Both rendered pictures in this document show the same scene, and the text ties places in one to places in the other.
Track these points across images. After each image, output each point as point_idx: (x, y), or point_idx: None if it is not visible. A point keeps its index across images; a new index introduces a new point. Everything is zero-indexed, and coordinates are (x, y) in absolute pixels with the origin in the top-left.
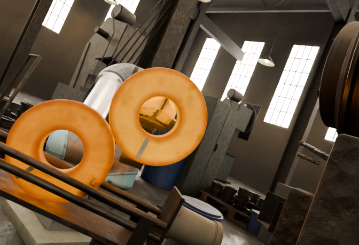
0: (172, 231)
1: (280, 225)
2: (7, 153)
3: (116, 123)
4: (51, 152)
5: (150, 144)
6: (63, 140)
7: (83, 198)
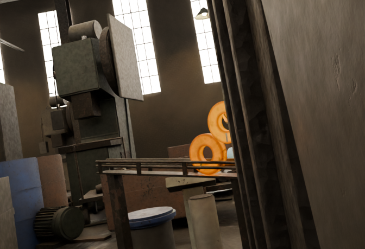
0: None
1: None
2: (190, 163)
3: (213, 133)
4: None
5: (228, 134)
6: (232, 153)
7: (217, 166)
